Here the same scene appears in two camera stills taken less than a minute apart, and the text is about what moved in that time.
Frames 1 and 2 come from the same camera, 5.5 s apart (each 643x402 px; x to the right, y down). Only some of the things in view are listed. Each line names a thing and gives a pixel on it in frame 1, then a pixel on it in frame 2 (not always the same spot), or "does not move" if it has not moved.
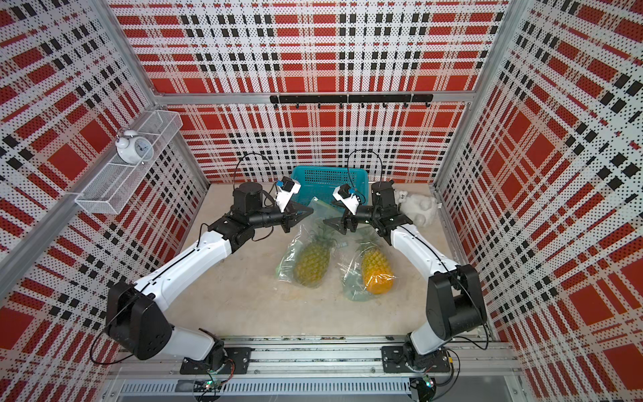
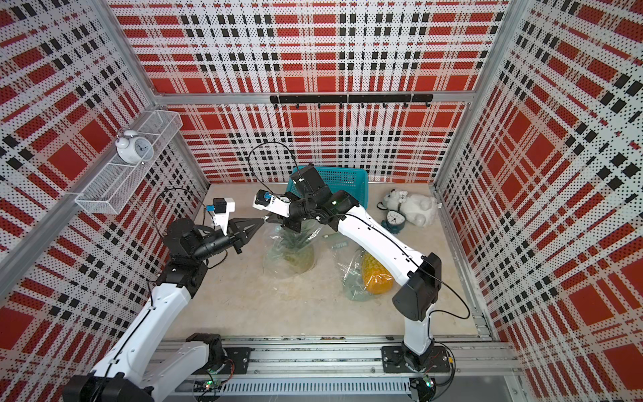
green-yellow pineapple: (312, 260) → (299, 256)
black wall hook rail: (362, 99) does not move
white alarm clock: (133, 149) does not move
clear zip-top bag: (367, 265) does not move
